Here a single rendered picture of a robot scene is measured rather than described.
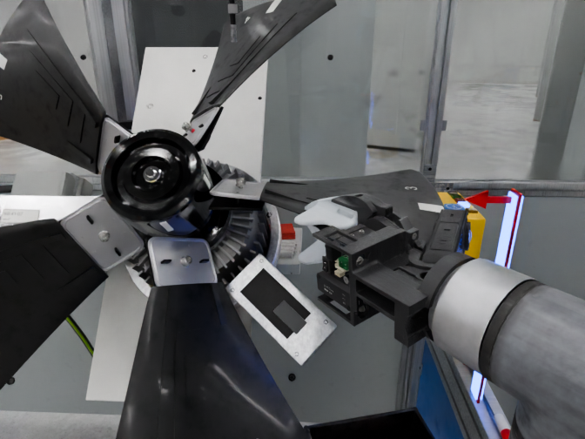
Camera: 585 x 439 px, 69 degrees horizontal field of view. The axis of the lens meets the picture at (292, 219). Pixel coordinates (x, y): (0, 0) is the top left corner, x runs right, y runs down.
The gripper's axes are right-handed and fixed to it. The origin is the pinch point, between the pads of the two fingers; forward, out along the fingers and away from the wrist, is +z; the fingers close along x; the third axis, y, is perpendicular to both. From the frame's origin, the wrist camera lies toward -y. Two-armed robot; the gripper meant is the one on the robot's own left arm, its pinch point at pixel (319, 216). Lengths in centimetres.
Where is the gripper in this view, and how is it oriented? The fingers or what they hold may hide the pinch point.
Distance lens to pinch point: 49.1
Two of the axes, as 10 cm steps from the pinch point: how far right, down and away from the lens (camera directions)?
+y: -8.2, 3.0, -4.8
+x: 0.9, 9.1, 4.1
